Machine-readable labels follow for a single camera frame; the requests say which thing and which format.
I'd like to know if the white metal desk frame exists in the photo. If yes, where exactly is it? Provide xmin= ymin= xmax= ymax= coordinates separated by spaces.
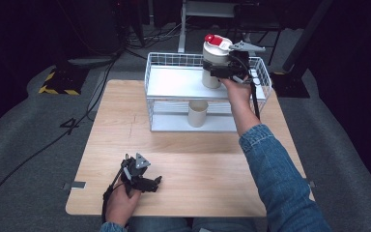
xmin=177 ymin=0 xmax=240 ymax=54

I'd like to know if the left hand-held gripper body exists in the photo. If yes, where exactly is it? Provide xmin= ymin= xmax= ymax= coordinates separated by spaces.
xmin=120 ymin=153 xmax=153 ymax=193

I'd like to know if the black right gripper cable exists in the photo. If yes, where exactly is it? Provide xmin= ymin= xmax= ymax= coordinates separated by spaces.
xmin=250 ymin=78 xmax=261 ymax=121

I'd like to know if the bundle of floor cables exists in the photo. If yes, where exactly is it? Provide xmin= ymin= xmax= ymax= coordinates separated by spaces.
xmin=124 ymin=20 xmax=183 ymax=52

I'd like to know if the black stand base plate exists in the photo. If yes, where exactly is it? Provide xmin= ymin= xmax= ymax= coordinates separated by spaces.
xmin=270 ymin=71 xmax=311 ymax=99

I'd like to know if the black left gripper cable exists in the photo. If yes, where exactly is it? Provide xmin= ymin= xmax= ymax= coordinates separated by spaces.
xmin=100 ymin=163 xmax=127 ymax=224

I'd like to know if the black stool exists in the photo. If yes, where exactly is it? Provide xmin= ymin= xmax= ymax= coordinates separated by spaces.
xmin=233 ymin=2 xmax=286 ymax=67

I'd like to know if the black stand pole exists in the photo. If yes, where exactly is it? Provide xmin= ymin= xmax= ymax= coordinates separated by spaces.
xmin=281 ymin=0 xmax=334 ymax=73

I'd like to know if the person's right leg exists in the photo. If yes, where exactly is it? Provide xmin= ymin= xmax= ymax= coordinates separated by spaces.
xmin=192 ymin=216 xmax=259 ymax=232

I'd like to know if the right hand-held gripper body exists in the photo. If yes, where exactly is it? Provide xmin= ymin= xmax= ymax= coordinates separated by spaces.
xmin=227 ymin=41 xmax=267 ymax=83

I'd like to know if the person's left hand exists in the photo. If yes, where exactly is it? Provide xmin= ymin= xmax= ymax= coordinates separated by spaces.
xmin=104 ymin=183 xmax=142 ymax=227

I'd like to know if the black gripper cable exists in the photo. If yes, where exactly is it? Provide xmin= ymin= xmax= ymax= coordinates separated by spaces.
xmin=100 ymin=163 xmax=127 ymax=224
xmin=250 ymin=78 xmax=261 ymax=121

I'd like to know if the long black floor cable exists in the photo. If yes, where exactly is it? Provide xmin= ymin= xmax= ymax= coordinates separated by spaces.
xmin=0 ymin=52 xmax=120 ymax=226

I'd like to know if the yellow black striped base plate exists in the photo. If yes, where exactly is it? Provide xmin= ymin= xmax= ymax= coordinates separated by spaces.
xmin=38 ymin=67 xmax=90 ymax=97

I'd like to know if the white wire shelf rack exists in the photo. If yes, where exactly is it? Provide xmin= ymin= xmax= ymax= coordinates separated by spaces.
xmin=144 ymin=51 xmax=273 ymax=133

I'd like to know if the grey metal base plate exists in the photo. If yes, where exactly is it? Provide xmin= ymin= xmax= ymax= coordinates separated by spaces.
xmin=67 ymin=56 xmax=119 ymax=68

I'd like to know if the cream cup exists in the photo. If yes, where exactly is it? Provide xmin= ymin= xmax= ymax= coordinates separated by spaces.
xmin=187 ymin=100 xmax=210 ymax=129

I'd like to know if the white canister with red lid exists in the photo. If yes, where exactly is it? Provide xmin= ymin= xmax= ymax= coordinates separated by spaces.
xmin=201 ymin=33 xmax=234 ymax=90

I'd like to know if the person's right hand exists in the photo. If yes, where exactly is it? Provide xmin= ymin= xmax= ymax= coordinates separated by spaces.
xmin=220 ymin=76 xmax=254 ymax=107

